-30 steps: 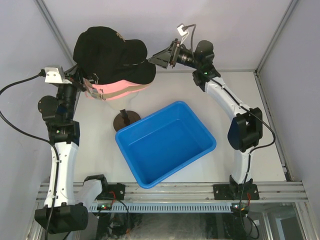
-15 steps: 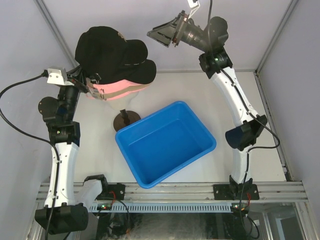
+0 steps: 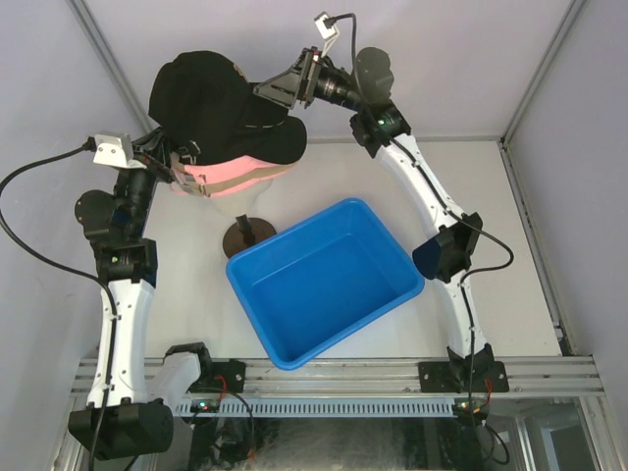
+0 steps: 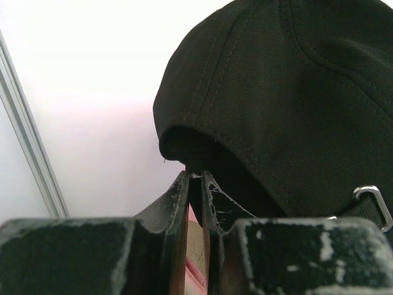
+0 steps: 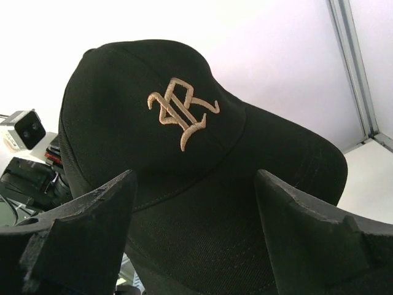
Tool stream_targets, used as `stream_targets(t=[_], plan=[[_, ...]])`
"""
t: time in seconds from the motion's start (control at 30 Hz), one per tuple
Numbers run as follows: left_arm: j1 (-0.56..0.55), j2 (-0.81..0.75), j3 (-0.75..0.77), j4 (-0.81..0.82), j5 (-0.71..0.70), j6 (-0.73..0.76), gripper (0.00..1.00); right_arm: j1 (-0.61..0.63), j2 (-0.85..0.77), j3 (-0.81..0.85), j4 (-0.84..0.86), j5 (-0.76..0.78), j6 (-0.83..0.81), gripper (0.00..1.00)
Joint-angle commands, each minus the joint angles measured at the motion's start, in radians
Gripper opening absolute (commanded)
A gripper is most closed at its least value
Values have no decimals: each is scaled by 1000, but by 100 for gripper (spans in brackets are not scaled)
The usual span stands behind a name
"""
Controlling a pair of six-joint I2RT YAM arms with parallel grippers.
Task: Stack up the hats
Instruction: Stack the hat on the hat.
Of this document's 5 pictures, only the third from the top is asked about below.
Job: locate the blue plastic bin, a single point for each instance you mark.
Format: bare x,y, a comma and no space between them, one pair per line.
313,285

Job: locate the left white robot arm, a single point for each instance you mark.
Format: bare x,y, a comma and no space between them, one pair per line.
127,416

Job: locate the aluminium mounting rail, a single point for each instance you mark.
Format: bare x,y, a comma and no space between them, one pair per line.
568,376

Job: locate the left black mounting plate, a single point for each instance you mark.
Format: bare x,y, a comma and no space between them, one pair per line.
222,375

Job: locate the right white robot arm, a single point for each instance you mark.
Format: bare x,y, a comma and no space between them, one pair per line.
379,127

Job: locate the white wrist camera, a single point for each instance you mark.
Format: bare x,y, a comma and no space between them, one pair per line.
328,30
113,150

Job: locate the pink baseball cap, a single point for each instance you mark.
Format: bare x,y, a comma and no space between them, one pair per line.
208,190

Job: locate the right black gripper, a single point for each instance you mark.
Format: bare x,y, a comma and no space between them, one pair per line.
305,74

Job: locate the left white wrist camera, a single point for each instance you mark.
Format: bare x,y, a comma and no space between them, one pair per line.
113,150

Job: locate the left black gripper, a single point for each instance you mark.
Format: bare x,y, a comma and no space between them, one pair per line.
150,150

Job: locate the black mounting plate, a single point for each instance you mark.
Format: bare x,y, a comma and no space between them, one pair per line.
439,377
222,375

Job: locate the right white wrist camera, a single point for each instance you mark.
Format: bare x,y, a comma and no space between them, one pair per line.
328,30

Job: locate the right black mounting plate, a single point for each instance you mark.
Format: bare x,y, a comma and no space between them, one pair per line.
439,377

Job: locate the beige cap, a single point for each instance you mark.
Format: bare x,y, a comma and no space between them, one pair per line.
257,173

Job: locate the perforated grey cable duct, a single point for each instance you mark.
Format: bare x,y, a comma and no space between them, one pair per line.
379,407

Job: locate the beige mannequin head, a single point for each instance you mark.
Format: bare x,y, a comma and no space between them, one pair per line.
241,202

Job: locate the dark round wooden stand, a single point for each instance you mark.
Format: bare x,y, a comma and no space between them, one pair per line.
244,233

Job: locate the dark cap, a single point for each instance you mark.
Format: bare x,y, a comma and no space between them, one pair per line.
282,145

